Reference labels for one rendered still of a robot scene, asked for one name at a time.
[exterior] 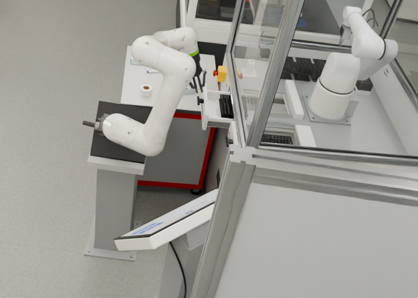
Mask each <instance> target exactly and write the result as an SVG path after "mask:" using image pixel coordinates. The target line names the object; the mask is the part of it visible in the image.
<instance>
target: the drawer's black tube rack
mask: <svg viewBox="0 0 418 298"><path fill-rule="evenodd" d="M223 97H224V102H225V103H224V105H225V111H226V112H225V113H226V115H223V114H222V110H221V100H220V98H219V104H220V114H221V118H230V119H233V109H232V104H231V96H230V95H223Z"/></svg>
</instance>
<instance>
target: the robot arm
mask: <svg viewBox="0 0 418 298"><path fill-rule="evenodd" d="M178 50H180V52H179V51H178ZM131 55H132V57H133V59H134V60H135V61H136V62H137V63H138V64H140V65H143V66H146V67H149V68H153V69H154V70H157V71H159V72H161V73H162V74H163V81H162V84H161V87H160V90H159V94H158V96H157V99H156V102H155V104H154V106H153V109H152V111H151V113H150V115H149V117H148V119H147V121H146V123H145V124H142V123H140V122H138V121H135V120H133V119H131V118H130V117H129V116H126V115H123V114H118V113H116V114H111V115H108V114H104V116H102V117H101V118H98V120H100V122H96V123H92V122H89V121H84V120H83V124H82V125H85V126H90V127H93V128H94V129H95V130H97V131H98V133H99V136H102V137H103V136H106V137H107V138H108V139H109V140H110V141H112V142H113V143H115V144H119V145H122V146H124V147H127V148H129V149H132V150H134V151H136V152H138V153H140V154H143V155H145V156H149V157H152V156H156V155H158V154H160V153H161V152H162V150H163V148H164V145H165V140H166V137H167V133H168V130H169V127H170V124H171V121H172V118H173V116H174V113H175V110H176V109H177V106H178V104H179V102H180V100H181V97H182V96H183V94H184V92H185V90H186V88H187V87H188V84H189V85H190V87H191V89H195V91H196V93H198V95H199V98H200V99H202V93H203V88H202V87H204V86H205V76H206V74H207V70H206V69H202V67H201V66H200V54H199V51H198V45H197V33H196V32H195V31H194V30H193V29H192V28H191V27H181V28H178V29H174V30H167V31H160V32H156V33H155V34H153V35H145V36H142V37H139V38H138V39H136V40H135V41H134V42H133V44H132V47H131ZM201 72H202V73H203V83H201V80H200V74H201ZM195 77H197V79H198V84H199V86H197V83H196V80H195ZM192 79H193V83H192V82H191V80H192ZM193 84H194V85H193Z"/></svg>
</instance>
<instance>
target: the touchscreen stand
mask: <svg viewBox="0 0 418 298"><path fill-rule="evenodd" d="M171 243H172V245H173V247H174V249H175V251H176V253H177V255H178V257H179V260H180V262H181V265H182V268H183V271H184V274H185V279H186V284H187V294H186V298H190V297H191V294H192V289H193V285H194V282H195V278H196V275H197V270H198V265H199V263H200V258H201V255H202V251H203V247H204V244H205V241H202V242H201V243H199V244H197V245H195V246H194V247H192V248H189V247H188V246H187V245H186V244H185V243H184V242H183V241H182V240H181V238H180V237H177V238H176V239H174V240H172V241H171ZM184 294H185V285H184V280H183V276H182V272H181V269H180V266H179V263H178V261H177V258H176V256H175V253H174V251H173V249H172V247H171V245H170V243H169V242H168V246H167V252H166V257H165V263H164V269H163V273H162V280H161V284H160V290H159V294H158V295H156V296H155V297H153V298H184Z"/></svg>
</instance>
